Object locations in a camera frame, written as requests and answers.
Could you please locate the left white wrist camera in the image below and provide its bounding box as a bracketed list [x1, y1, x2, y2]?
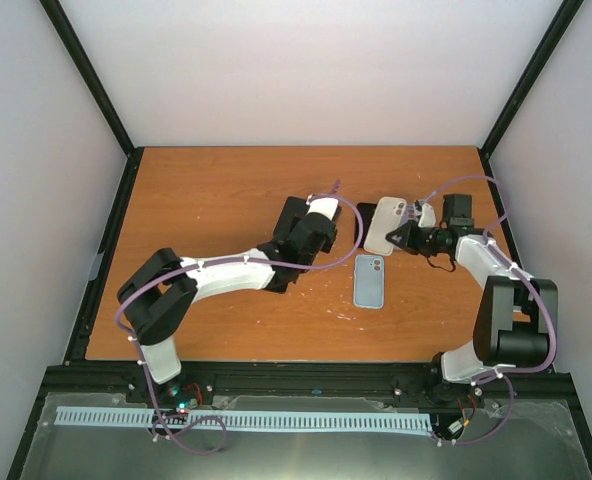
[306, 195, 339, 221]

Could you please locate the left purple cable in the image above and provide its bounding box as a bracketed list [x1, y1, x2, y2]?
[113, 192, 363, 455]

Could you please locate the light blue slotted cable duct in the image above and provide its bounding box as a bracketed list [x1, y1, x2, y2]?
[53, 406, 432, 436]

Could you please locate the black phone case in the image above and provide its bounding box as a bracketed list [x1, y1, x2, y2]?
[354, 202, 377, 249]

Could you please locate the metal sheet front panel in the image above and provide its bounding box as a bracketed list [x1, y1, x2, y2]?
[9, 394, 592, 479]

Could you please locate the phone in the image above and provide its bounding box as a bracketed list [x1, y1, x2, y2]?
[402, 203, 422, 225]
[364, 196, 407, 256]
[353, 254, 385, 309]

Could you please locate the black frame post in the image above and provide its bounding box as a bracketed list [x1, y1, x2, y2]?
[479, 0, 588, 156]
[38, 0, 138, 156]

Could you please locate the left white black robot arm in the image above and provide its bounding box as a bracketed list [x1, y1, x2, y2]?
[117, 209, 340, 403]

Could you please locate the blue smartphone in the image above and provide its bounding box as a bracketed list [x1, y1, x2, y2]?
[273, 196, 308, 239]

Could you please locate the right black frame post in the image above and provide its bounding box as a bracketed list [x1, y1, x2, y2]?
[479, 0, 588, 156]

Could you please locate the left black frame post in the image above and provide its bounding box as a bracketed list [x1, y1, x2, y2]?
[38, 0, 138, 156]

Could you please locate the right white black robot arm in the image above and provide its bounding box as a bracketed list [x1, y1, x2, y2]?
[385, 194, 558, 387]

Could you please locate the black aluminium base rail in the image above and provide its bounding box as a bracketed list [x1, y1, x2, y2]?
[39, 360, 576, 408]

